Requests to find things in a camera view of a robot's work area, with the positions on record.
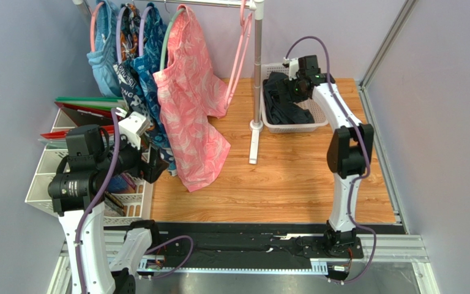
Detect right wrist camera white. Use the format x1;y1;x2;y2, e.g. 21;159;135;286
282;55;321;80

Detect green folder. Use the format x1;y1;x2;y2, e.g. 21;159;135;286
54;97;128;110

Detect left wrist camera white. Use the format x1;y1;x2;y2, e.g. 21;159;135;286
119;111;151;150

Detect pink fish print shorts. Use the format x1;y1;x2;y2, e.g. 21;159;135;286
153;4;231;192

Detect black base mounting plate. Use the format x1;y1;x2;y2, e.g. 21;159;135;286
114;222;407;271

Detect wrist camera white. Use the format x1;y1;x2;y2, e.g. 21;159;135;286
282;55;321;80
119;111;151;150

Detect pink plastic hanger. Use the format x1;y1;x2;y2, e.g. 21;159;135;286
225;1;253;110

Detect blue patterned shorts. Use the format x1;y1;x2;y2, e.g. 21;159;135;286
114;2;177;176

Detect orange patterned shorts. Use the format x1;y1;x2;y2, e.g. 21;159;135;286
116;3;141;62

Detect light blue shorts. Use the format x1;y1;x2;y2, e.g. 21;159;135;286
87;1;121;97

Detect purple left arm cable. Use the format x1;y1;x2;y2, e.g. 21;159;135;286
73;108;195;294

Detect metal clothes rack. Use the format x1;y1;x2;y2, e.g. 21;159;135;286
72;0;265;165

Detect red clipboard folder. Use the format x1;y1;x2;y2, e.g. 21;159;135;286
41;102;113;138

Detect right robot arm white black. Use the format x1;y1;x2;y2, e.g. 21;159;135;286
290;73;374;257

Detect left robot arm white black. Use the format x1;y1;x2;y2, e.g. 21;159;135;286
48;124;168;293

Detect dark navy shorts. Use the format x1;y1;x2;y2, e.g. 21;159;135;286
263;72;315;125

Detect white plastic basket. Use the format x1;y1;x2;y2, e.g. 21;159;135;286
260;63;328;133

